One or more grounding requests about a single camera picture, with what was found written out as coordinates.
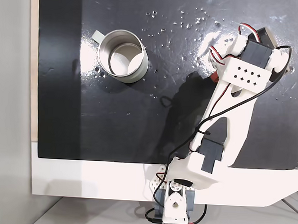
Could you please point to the small red cube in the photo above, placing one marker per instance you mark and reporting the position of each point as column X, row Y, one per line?
column 214, row 77

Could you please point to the pale green metal-lined cup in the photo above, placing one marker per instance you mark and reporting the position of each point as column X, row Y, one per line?
column 139, row 66

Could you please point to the black glossy table mat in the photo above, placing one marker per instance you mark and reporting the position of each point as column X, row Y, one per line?
column 113, row 127

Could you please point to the grey table clamp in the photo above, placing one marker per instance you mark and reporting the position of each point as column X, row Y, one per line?
column 191, row 199

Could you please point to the beige wooden board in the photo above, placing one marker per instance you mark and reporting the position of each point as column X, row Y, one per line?
column 31, row 60

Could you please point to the black oval camera box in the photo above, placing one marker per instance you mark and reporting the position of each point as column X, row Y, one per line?
column 266, row 38

